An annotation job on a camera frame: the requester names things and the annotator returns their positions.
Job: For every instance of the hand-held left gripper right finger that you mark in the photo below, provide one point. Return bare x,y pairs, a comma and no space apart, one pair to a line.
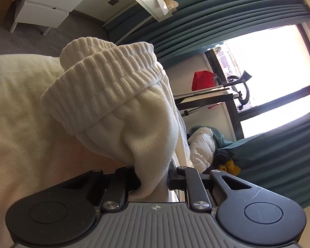
176,181

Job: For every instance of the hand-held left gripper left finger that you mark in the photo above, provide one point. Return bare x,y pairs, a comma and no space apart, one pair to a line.
124,182

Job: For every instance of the white ribbed knit garment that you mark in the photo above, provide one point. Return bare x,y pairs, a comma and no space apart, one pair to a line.
113,87

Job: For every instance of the pile of clothes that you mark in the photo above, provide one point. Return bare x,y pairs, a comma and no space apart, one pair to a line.
202,149

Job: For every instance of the dark clothes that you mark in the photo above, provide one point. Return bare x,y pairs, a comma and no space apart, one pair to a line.
222,157

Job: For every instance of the yellow cloth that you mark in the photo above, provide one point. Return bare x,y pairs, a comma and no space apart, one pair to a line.
232,167

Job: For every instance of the teal cloth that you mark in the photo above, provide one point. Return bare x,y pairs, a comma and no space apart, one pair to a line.
222,138

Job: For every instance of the black table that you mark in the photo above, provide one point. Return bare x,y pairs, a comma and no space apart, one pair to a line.
204,98

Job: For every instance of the red bag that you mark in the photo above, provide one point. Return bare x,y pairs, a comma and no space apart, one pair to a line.
202,80

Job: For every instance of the teal curtain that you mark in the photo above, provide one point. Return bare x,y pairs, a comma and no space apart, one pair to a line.
222,7
279,155

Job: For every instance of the black office chair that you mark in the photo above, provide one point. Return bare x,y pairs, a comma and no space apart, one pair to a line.
244,87

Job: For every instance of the window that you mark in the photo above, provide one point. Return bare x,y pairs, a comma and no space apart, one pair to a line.
279,64

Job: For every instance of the white drawer cabinet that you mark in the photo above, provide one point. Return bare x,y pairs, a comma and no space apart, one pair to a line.
49,2

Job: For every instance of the dark wall socket plate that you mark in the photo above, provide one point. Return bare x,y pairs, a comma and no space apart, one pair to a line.
113,2

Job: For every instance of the white wall shelf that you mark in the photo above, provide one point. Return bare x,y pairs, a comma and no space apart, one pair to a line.
149,0

